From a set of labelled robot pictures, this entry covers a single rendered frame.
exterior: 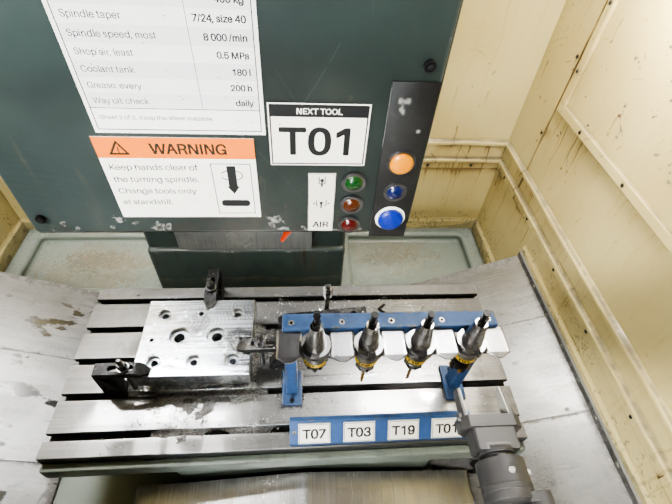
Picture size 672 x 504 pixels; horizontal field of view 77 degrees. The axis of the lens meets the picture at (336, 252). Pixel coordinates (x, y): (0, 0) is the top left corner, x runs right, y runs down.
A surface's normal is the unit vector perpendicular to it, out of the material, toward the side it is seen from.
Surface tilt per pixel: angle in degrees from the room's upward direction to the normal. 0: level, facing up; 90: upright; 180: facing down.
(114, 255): 0
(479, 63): 90
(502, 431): 0
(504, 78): 90
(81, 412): 0
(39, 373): 24
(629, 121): 90
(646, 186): 90
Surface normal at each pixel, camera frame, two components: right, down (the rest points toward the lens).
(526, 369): -0.36, -0.62
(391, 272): 0.06, -0.67
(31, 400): 0.46, -0.61
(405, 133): 0.06, 0.74
